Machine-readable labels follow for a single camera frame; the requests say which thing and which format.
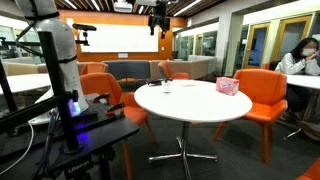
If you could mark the white side table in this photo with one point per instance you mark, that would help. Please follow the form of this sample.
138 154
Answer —
23 82

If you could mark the chrome table pedestal base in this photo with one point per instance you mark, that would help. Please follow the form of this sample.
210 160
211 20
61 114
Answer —
184 140

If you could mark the white projection screen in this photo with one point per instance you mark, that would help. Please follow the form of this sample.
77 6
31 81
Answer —
120 38

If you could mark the black tripod head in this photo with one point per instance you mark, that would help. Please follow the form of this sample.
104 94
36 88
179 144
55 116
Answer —
78 166

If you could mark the round white meeting table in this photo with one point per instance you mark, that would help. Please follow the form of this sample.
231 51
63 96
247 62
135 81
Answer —
303 81

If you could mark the black camera stand pole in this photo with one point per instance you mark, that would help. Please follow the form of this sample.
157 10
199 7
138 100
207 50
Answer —
58 86

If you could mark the pink tissue box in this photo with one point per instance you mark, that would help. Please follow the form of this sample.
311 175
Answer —
227 86

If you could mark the grey sofa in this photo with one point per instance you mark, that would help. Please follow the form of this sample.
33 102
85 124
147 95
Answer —
128 69

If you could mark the woman with face mask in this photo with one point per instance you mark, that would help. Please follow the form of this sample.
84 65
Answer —
293 63

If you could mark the beige sofa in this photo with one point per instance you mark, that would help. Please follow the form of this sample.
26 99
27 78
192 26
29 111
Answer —
20 68
196 68

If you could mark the ceiling projector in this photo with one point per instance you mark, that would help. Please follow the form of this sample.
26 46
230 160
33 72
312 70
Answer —
122 6

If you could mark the black stand crossbar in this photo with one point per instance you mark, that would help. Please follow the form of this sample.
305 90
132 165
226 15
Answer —
26 115

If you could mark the black slanted pole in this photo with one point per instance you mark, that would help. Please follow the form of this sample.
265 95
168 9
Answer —
8 86

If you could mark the orange armchair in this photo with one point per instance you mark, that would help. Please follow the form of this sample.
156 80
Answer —
165 70
93 68
263 90
311 173
266 66
100 85

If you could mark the white paper cup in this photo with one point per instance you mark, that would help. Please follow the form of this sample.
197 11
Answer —
166 89

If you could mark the black robot cart top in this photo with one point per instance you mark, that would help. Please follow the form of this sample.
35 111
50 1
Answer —
100 133

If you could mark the yellow framed glass door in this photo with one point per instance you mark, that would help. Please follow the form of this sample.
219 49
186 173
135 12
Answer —
290 38
256 45

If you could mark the black stereo camera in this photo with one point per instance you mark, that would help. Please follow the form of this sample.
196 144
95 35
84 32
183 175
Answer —
84 27

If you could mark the clear plastic bag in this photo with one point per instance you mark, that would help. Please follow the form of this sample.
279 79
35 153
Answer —
187 85

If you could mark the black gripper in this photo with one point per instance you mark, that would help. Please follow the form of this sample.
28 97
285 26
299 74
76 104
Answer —
159 16

